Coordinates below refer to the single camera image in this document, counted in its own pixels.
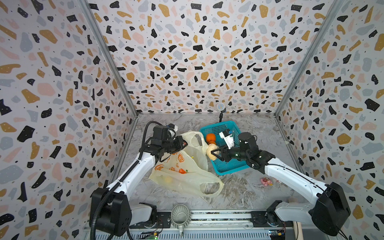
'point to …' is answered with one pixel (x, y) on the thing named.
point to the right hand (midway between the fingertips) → (212, 148)
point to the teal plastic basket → (224, 167)
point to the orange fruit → (210, 138)
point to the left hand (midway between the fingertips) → (189, 140)
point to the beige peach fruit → (211, 147)
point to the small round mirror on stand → (221, 107)
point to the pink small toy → (266, 181)
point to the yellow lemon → (169, 179)
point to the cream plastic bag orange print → (186, 169)
